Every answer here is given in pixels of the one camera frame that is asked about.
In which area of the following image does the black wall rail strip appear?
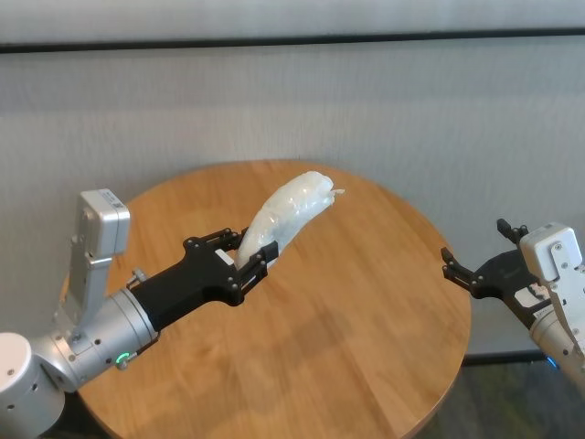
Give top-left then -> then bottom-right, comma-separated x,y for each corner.
0,27 -> 585,55

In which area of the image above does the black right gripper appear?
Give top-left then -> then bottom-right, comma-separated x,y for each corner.
440,219 -> 554,331

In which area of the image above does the white plastic-wrapped sandbag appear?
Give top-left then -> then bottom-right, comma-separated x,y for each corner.
234,170 -> 346,271

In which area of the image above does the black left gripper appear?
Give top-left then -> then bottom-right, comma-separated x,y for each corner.
132,226 -> 280,334

